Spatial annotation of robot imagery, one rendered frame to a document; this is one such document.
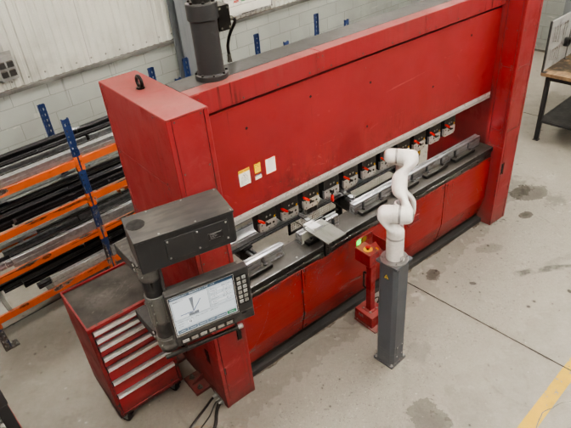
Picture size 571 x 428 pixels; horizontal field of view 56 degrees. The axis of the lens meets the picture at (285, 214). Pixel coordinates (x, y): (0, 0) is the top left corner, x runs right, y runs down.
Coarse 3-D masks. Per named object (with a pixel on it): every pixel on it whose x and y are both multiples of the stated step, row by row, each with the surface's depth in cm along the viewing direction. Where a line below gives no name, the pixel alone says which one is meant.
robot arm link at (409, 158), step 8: (400, 152) 350; (408, 152) 348; (416, 152) 349; (400, 160) 350; (408, 160) 348; (416, 160) 347; (400, 168) 351; (408, 168) 347; (400, 176) 347; (392, 184) 350; (400, 184) 346; (400, 192) 345; (400, 200) 347; (408, 200) 344; (400, 208) 343; (408, 208) 341; (400, 216) 341; (408, 216) 340
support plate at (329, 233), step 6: (318, 222) 409; (324, 222) 409; (306, 228) 404; (324, 228) 402; (330, 228) 402; (336, 228) 401; (318, 234) 397; (324, 234) 396; (330, 234) 396; (336, 234) 395; (342, 234) 395; (324, 240) 390; (330, 240) 390
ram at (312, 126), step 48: (432, 48) 411; (480, 48) 452; (288, 96) 339; (336, 96) 366; (384, 96) 398; (432, 96) 436; (240, 144) 330; (288, 144) 356; (336, 144) 386; (240, 192) 346
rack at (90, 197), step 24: (48, 120) 459; (72, 144) 433; (72, 168) 441; (0, 192) 409; (96, 192) 464; (120, 192) 535; (48, 216) 442; (96, 216) 472; (0, 240) 421; (72, 240) 467; (24, 264) 444; (96, 264) 549; (48, 288) 471; (0, 336) 453
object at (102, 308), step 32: (96, 288) 369; (128, 288) 366; (96, 320) 343; (128, 320) 351; (96, 352) 344; (128, 352) 362; (160, 352) 381; (128, 384) 374; (160, 384) 394; (128, 416) 390
